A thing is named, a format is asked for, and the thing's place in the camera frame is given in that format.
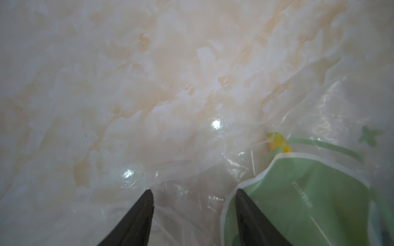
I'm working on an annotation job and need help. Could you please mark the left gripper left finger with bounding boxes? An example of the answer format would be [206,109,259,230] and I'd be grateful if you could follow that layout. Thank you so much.
[98,189,154,246]

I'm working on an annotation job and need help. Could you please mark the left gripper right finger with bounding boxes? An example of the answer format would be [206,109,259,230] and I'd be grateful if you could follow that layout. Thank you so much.
[235,189,292,246]

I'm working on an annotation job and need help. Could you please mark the zip-top bag bananas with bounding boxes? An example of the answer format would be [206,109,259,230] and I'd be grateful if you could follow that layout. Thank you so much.
[58,1,394,246]

